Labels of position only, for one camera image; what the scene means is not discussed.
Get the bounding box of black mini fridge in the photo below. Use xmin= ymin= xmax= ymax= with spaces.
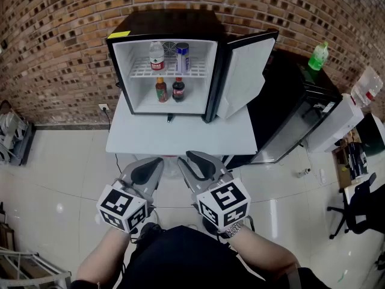
xmin=105 ymin=9 xmax=226 ymax=125

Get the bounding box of silver metal wristwatch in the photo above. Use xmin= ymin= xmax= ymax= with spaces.
xmin=224 ymin=220 xmax=245 ymax=239

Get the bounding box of green drink bottle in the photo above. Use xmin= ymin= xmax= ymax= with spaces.
xmin=307 ymin=41 xmax=329 ymax=71

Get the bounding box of cardboard box with goods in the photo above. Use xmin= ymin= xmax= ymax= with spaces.
xmin=332 ymin=128 xmax=371 ymax=189

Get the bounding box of blue and white drink can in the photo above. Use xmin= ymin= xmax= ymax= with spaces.
xmin=175 ymin=42 xmax=190 ymax=74

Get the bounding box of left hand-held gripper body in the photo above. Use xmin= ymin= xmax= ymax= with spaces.
xmin=96 ymin=176 xmax=156 ymax=234

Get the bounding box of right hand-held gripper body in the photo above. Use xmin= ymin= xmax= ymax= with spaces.
xmin=192 ymin=173 xmax=252 ymax=233

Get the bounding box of orange cap tea bottle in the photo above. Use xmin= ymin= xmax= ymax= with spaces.
xmin=155 ymin=76 xmax=168 ymax=103

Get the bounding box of clear water bottle red label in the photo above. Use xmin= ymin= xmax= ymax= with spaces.
xmin=149 ymin=40 xmax=165 ymax=71

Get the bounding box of person's right forearm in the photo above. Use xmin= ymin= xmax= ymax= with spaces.
xmin=227 ymin=224 xmax=301 ymax=282

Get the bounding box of black office chair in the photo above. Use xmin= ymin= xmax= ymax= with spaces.
xmin=327 ymin=172 xmax=385 ymax=240

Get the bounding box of grey metal frame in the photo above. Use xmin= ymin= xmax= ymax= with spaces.
xmin=0 ymin=245 xmax=72 ymax=289

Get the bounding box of clear bottle on cabinet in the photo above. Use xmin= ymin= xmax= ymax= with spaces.
xmin=350 ymin=66 xmax=384 ymax=108

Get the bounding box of small cola bottle red cap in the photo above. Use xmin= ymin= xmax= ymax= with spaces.
xmin=172 ymin=76 xmax=186 ymax=103

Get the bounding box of person's black clothing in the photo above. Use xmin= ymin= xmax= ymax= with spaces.
xmin=70 ymin=224 xmax=331 ymax=289

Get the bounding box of grey storage rack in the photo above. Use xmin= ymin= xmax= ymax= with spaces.
xmin=0 ymin=99 xmax=36 ymax=167

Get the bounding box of person's left forearm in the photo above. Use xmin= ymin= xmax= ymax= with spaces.
xmin=76 ymin=227 xmax=135 ymax=284

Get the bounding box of black mini fridge door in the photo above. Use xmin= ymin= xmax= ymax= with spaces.
xmin=204 ymin=28 xmax=280 ymax=123

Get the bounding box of black glass-door cabinet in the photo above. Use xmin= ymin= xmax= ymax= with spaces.
xmin=246 ymin=48 xmax=343 ymax=164

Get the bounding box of white water dispenser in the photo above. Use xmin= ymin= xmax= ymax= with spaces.
xmin=306 ymin=93 xmax=365 ymax=154

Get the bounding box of dark green table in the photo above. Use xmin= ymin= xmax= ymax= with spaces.
xmin=356 ymin=113 xmax=385 ymax=159

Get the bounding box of round fridge fan grille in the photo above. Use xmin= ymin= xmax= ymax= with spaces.
xmin=162 ymin=42 xmax=178 ymax=57

